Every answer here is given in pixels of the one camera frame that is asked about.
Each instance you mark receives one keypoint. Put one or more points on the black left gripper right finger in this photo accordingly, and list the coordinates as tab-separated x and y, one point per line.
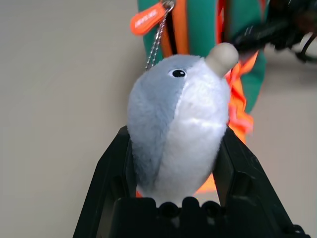
242	188

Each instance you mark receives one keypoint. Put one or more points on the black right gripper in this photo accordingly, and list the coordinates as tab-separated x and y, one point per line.
292	22

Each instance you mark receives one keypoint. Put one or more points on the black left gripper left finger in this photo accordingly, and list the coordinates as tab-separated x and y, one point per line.
109	178

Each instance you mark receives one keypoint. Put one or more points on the orange teal backpack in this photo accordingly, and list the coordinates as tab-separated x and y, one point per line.
203	24

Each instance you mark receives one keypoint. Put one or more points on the grey white plush toy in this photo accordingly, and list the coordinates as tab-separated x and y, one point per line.
178	124

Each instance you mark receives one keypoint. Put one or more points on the orange zipper pull tag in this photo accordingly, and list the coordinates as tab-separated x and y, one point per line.
146	19

